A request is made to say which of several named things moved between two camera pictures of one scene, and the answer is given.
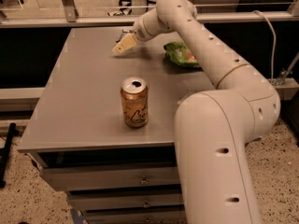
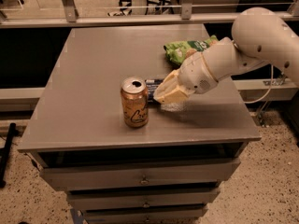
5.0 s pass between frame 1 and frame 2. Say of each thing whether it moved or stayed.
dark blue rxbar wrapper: moved
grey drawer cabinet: stayed
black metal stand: stayed
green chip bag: stayed
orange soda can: stayed
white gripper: moved
